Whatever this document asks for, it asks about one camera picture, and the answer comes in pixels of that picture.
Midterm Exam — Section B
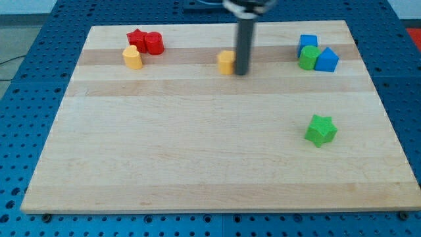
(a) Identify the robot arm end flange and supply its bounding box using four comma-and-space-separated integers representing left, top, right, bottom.
222, 0, 278, 20

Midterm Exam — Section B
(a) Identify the red star block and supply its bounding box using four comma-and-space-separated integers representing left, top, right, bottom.
126, 29, 147, 53

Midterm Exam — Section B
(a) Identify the green star block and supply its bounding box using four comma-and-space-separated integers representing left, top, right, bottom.
305, 115, 337, 148

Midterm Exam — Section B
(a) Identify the blue cube block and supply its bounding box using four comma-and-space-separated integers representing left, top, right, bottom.
297, 34, 318, 58

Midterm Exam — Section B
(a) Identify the wooden board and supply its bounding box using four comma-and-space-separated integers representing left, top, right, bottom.
21, 20, 420, 214

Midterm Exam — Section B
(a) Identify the yellow hexagon block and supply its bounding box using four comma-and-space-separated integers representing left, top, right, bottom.
217, 50, 235, 75

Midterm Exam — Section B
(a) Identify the red cylinder block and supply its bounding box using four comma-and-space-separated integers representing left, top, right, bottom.
144, 32, 164, 55

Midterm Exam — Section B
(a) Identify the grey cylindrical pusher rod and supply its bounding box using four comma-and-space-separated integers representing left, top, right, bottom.
235, 18, 255, 76

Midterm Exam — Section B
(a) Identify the yellow heart block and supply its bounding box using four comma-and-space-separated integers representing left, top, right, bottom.
122, 45, 143, 70

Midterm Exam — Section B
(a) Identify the green cylinder block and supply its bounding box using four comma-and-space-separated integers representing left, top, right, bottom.
299, 45, 321, 70

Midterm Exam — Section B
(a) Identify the blue triangle block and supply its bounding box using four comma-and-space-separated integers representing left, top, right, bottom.
314, 47, 339, 72

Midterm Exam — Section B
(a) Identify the black cable on floor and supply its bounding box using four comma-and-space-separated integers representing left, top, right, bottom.
0, 55, 26, 82

